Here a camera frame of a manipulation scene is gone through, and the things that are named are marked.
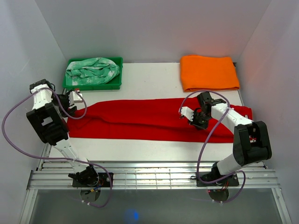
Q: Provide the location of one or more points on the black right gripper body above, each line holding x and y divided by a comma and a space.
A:
200, 120

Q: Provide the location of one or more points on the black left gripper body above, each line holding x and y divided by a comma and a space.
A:
62, 102

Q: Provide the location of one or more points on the red trousers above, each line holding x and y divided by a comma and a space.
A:
148, 119

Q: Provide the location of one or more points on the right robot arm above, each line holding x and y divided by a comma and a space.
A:
251, 143

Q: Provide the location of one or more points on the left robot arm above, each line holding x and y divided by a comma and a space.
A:
47, 118

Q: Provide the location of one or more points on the folded orange trousers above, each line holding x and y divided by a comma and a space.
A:
211, 73

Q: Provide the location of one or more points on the green white patterned trousers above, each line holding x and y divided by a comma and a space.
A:
92, 71

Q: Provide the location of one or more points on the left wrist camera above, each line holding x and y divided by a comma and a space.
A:
74, 96

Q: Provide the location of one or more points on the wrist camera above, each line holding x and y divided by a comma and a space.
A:
74, 96
186, 112

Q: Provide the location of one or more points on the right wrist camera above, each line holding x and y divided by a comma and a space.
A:
186, 112

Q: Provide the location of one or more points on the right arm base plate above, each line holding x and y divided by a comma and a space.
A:
215, 180

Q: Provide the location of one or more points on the aluminium frame rail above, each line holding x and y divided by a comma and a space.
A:
146, 176

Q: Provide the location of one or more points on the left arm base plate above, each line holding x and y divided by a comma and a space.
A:
104, 181

